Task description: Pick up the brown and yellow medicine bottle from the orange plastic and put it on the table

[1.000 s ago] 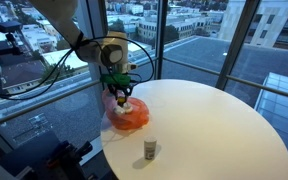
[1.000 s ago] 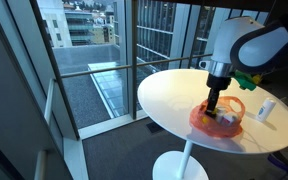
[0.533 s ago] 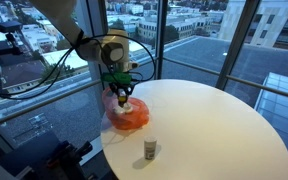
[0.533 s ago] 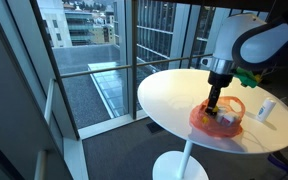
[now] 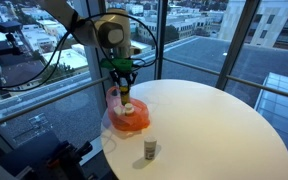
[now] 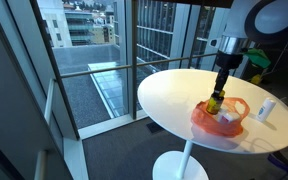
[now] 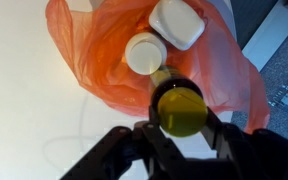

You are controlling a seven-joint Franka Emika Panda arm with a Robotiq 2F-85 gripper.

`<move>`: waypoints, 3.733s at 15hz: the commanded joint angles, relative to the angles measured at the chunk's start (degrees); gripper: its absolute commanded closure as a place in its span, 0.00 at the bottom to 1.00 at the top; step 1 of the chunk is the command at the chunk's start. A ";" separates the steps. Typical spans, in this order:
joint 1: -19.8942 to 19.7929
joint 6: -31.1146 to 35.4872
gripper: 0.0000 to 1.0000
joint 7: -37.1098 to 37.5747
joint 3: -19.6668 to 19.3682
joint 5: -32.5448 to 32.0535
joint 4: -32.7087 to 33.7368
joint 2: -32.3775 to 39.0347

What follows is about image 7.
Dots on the orange plastic bag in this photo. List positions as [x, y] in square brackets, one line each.
[94, 50]

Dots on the white round-capped bottle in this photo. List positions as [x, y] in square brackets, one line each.
[145, 55]

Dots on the brown yellow-capped medicine bottle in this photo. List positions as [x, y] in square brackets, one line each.
[182, 113]

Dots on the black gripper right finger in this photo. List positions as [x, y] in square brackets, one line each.
[215, 131]

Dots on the white window sill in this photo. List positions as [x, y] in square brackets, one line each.
[270, 36]

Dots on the white square-capped bottle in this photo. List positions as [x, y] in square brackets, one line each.
[177, 23]

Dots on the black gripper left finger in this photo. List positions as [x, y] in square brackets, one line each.
[154, 123]

